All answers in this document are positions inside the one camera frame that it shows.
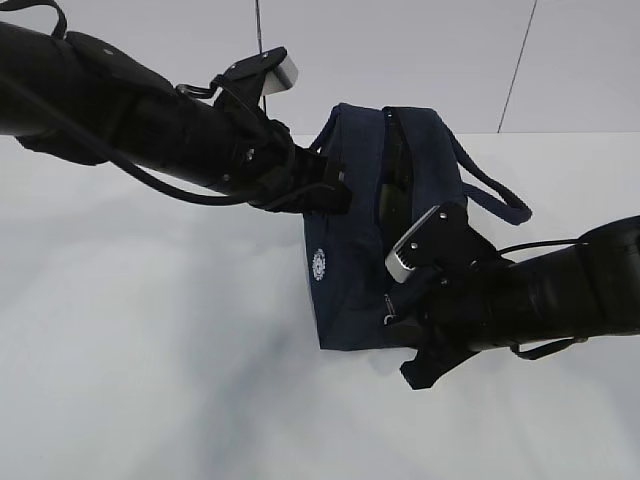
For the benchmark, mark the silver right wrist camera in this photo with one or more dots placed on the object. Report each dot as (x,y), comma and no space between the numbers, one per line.
(440,239)

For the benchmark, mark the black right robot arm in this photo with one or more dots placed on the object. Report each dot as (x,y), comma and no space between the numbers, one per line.
(534,308)

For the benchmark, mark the glass container with green lid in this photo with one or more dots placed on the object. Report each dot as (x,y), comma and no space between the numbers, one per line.
(393,202)

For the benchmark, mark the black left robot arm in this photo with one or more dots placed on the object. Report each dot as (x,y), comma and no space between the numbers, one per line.
(82,100)

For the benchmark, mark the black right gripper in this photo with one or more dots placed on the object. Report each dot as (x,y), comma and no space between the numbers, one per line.
(446,318)

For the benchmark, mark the navy blue fabric lunch bag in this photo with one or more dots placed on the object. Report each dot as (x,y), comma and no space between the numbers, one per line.
(346,253)

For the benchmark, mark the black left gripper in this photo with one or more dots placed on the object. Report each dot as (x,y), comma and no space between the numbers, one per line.
(272,172)

